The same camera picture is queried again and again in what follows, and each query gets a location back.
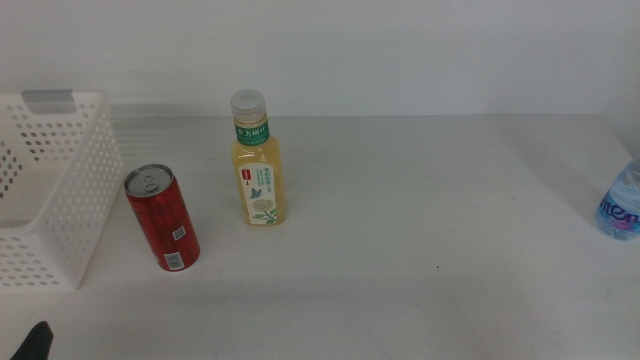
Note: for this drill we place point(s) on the clear water bottle blue cap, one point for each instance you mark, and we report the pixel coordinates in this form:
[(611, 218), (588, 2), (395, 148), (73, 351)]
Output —
[(622, 210)]

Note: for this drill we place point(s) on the white perforated plastic basket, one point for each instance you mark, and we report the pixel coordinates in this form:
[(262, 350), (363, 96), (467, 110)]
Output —
[(75, 200)]

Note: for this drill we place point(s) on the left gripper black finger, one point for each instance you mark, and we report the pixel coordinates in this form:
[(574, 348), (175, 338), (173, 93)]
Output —
[(37, 345)]

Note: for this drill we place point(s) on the red soda can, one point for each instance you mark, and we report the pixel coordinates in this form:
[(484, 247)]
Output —
[(162, 220)]

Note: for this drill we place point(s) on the yellow tea bottle green label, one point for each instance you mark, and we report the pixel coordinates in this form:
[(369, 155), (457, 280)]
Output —
[(260, 160)]

